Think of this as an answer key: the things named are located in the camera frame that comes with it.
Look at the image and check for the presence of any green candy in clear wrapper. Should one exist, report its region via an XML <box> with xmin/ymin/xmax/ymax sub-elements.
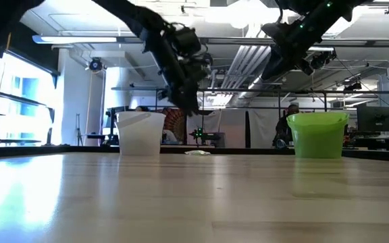
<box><xmin>184</xmin><ymin>150</ymin><xmax>212</xmax><ymax>157</ymax></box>

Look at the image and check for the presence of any red patterned tapestry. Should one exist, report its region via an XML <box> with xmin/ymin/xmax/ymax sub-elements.
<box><xmin>162</xmin><ymin>107</ymin><xmax>187</xmax><ymax>144</ymax></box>

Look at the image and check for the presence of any black computer monitor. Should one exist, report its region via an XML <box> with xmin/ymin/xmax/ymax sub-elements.
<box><xmin>356</xmin><ymin>106</ymin><xmax>389</xmax><ymax>133</ymax></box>

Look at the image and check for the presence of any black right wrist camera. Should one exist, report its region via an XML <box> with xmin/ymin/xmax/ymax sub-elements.
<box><xmin>261</xmin><ymin>22</ymin><xmax>288</xmax><ymax>40</ymax></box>

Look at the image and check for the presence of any black round ceiling camera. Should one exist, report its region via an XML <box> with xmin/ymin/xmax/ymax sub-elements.
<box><xmin>88</xmin><ymin>57</ymin><xmax>105</xmax><ymax>73</ymax></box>

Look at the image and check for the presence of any black track spotlight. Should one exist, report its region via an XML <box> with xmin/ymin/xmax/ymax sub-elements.
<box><xmin>311</xmin><ymin>50</ymin><xmax>337</xmax><ymax>71</ymax></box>
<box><xmin>342</xmin><ymin>80</ymin><xmax>363</xmax><ymax>92</ymax></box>

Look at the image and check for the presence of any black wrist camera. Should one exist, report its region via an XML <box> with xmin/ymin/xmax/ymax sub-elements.
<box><xmin>172</xmin><ymin>26</ymin><xmax>214</xmax><ymax>67</ymax></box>
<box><xmin>261</xmin><ymin>22</ymin><xmax>288</xmax><ymax>40</ymax></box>

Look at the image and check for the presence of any black overhead beam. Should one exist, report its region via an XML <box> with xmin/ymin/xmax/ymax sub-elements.
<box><xmin>59</xmin><ymin>36</ymin><xmax>389</xmax><ymax>47</ymax></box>

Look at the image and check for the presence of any white cloth partition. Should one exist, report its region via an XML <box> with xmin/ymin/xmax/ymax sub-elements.
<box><xmin>186</xmin><ymin>108</ymin><xmax>293</xmax><ymax>149</ymax></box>

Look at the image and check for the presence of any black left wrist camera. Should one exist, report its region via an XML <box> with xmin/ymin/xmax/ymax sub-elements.
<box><xmin>172</xmin><ymin>26</ymin><xmax>214</xmax><ymax>67</ymax></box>

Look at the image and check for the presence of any black shelf rack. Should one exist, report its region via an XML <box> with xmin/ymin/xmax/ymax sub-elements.
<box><xmin>0</xmin><ymin>86</ymin><xmax>56</xmax><ymax>146</ymax></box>

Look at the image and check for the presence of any black metal rack frame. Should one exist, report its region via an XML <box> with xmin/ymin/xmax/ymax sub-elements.
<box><xmin>111</xmin><ymin>86</ymin><xmax>389</xmax><ymax>112</ymax></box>

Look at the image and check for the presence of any white plastic bucket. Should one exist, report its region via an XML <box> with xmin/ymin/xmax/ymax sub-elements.
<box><xmin>115</xmin><ymin>111</ymin><xmax>167</xmax><ymax>156</ymax></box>

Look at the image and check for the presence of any ceiling light strip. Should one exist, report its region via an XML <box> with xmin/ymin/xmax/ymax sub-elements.
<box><xmin>307</xmin><ymin>45</ymin><xmax>336</xmax><ymax>52</ymax></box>
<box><xmin>32</xmin><ymin>34</ymin><xmax>120</xmax><ymax>45</ymax></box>

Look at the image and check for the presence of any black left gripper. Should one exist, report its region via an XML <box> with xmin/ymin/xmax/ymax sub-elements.
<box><xmin>142</xmin><ymin>28</ymin><xmax>214</xmax><ymax>117</ymax></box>

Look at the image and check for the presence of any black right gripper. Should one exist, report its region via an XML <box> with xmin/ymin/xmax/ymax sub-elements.
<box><xmin>259</xmin><ymin>20</ymin><xmax>317</xmax><ymax>82</ymax></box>

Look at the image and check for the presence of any black tripod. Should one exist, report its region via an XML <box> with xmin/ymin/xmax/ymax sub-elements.
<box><xmin>75</xmin><ymin>113</ymin><xmax>84</xmax><ymax>146</ymax></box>

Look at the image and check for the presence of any green plastic bucket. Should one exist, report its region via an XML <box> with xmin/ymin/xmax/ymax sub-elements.
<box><xmin>286</xmin><ymin>111</ymin><xmax>350</xmax><ymax>159</ymax></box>

